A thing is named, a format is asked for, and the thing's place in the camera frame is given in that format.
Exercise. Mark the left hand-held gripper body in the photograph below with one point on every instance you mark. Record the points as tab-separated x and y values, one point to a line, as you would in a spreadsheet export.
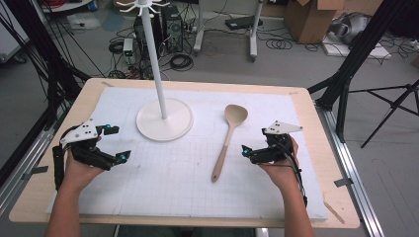
83	132

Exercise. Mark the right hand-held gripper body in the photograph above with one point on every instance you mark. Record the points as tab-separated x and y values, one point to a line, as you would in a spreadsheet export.
280	144

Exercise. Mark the beige wooden spoon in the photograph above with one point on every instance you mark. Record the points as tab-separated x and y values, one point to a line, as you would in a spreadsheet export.
235	115

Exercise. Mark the person's right hand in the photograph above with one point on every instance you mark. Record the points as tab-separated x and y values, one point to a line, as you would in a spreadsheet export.
283	174

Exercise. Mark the person's left hand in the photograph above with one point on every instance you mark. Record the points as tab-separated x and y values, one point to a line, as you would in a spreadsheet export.
79	173

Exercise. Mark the white grid mat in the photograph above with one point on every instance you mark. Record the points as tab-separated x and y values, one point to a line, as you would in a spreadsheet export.
164	184

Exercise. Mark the white hanging rack stand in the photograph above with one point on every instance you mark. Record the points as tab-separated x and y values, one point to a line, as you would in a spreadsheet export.
164	125

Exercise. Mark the small white box device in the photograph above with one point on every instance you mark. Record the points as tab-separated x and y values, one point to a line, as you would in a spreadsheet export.
128	46

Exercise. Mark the thin wooden strip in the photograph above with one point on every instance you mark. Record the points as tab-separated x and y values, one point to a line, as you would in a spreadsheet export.
334	212

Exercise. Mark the white metal floor stand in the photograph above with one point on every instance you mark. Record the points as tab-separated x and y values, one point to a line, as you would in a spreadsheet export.
253	39

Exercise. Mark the black computer tower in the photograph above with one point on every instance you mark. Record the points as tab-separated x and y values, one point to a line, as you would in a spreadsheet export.
173	29
139	33

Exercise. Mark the black flat box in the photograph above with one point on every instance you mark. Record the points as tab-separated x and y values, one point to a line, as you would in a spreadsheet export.
242	22

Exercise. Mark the black tripod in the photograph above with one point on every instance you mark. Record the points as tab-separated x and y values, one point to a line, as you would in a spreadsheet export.
393	105

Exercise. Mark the brown cardboard box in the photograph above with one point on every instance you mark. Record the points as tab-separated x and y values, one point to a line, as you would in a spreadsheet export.
313	23

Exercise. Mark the white flat board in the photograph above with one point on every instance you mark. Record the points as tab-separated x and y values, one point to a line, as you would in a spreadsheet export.
362	51

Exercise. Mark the grey rounded device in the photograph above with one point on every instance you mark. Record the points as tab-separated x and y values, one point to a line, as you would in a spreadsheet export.
351	28

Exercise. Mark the grey metal bracket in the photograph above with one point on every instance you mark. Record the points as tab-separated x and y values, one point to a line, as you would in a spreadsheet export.
343	182
34	171

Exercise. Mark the black metal frame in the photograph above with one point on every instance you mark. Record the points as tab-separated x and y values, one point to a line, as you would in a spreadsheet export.
362	46
56	75

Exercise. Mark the aluminium rail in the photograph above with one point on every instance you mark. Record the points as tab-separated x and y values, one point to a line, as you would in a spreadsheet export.
351	171
23	164

